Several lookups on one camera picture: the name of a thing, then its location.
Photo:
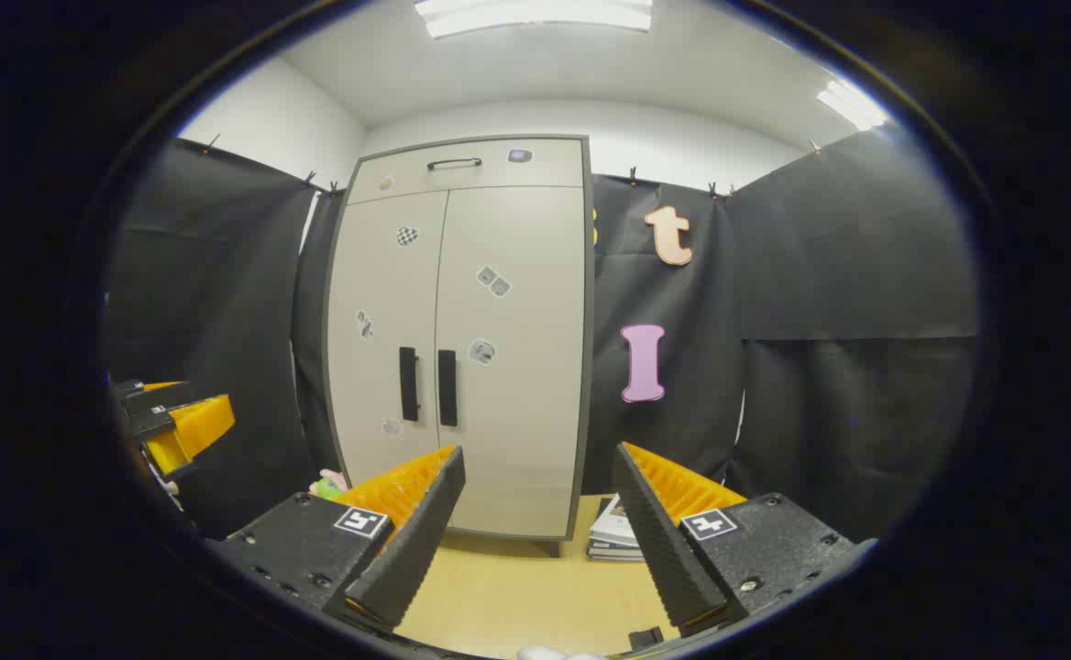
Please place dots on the grey double-door shoe cabinet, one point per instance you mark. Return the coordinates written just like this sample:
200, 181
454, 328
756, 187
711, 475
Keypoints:
517, 165

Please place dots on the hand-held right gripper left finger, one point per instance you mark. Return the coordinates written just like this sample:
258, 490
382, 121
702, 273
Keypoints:
416, 541

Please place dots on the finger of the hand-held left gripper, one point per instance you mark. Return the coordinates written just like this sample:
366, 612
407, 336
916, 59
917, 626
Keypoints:
196, 426
146, 392

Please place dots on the pink and green plush toy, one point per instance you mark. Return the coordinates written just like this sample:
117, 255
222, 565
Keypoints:
329, 484

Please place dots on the ceiling light panel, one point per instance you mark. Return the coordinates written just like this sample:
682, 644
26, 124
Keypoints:
535, 13
852, 104

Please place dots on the grey cabinet drawer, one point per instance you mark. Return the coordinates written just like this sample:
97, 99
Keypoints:
499, 170

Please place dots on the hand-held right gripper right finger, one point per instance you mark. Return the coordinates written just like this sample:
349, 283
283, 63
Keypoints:
659, 541

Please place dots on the grey cabinet door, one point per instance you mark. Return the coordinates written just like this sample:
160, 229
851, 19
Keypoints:
526, 412
389, 312

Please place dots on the stack of magazines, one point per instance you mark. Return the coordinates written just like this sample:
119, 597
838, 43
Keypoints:
613, 536

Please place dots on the black backdrop cloth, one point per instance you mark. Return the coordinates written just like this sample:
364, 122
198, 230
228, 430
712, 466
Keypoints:
820, 275

